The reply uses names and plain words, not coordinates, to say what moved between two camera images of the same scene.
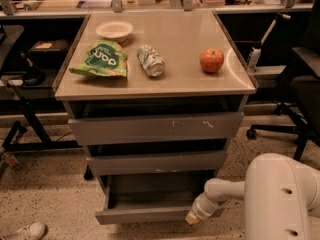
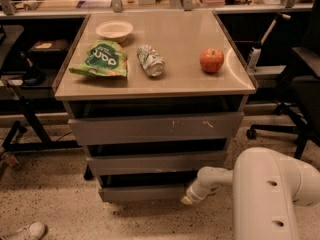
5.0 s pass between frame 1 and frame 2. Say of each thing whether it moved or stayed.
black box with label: stayed
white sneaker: stayed
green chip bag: stayed
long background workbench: stayed
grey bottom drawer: moved
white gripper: moved
